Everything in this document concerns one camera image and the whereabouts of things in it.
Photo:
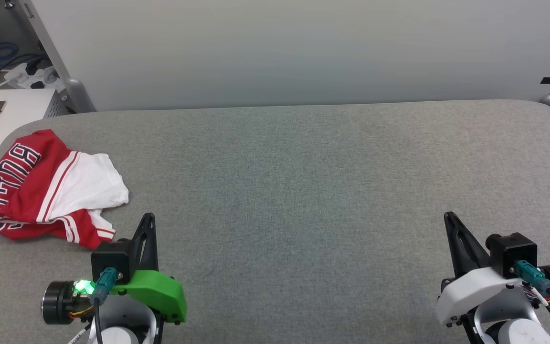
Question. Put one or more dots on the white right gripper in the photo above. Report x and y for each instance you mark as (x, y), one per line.
(470, 291)

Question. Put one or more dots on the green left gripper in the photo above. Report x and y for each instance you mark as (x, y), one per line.
(160, 291)

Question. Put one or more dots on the red and white Bulls jersey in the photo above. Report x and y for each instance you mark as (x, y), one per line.
(22, 191)

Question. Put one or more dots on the grey fabric sofa cushion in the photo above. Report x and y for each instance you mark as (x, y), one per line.
(303, 191)

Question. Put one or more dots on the white power strip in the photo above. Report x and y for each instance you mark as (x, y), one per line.
(22, 76)

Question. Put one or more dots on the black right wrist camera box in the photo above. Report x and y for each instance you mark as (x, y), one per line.
(513, 253)

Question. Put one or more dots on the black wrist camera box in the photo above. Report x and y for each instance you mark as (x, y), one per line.
(110, 260)
(513, 253)

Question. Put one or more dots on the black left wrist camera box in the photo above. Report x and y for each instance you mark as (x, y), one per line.
(110, 260)

